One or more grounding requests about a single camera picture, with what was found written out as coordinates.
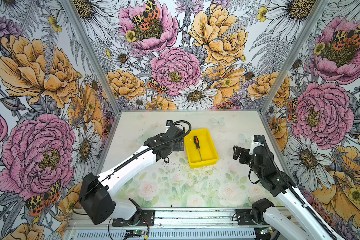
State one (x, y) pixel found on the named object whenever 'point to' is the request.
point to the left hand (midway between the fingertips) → (170, 145)
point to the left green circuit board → (139, 232)
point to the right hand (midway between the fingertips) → (242, 152)
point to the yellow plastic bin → (201, 150)
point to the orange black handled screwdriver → (197, 143)
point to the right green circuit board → (266, 230)
